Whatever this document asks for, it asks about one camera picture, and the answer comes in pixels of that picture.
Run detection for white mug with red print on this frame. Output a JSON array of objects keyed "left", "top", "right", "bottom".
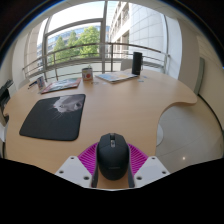
[{"left": 81, "top": 66, "right": 94, "bottom": 82}]

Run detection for black computer mouse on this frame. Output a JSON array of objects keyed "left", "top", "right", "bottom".
[{"left": 96, "top": 132, "right": 130, "bottom": 181}]

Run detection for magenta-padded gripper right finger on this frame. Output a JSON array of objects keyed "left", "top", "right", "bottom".
[{"left": 127, "top": 142, "right": 171, "bottom": 189}]

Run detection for white chair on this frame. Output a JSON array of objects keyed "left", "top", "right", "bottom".
[{"left": 120, "top": 59, "right": 134, "bottom": 72}]

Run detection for black mouse pad with print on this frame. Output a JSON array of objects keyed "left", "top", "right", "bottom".
[{"left": 18, "top": 93, "right": 87, "bottom": 142}]

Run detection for black office printer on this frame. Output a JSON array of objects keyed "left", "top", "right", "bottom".
[{"left": 0, "top": 78, "right": 16, "bottom": 116}]

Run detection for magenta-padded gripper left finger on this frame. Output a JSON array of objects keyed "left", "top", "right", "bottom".
[{"left": 54, "top": 142, "right": 100, "bottom": 189}]

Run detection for metal balcony railing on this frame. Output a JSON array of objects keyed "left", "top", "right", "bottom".
[{"left": 22, "top": 42, "right": 171, "bottom": 81}]

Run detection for red and blue magazine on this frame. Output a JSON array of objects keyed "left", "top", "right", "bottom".
[{"left": 40, "top": 77, "right": 82, "bottom": 95}]

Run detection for white and blue booklet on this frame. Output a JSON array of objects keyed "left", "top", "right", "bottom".
[{"left": 94, "top": 71, "right": 139, "bottom": 84}]

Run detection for green trees outside window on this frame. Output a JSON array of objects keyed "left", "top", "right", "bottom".
[{"left": 53, "top": 25, "right": 101, "bottom": 63}]

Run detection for black cylinder speaker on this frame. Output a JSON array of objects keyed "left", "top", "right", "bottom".
[{"left": 131, "top": 51, "right": 144, "bottom": 76}]

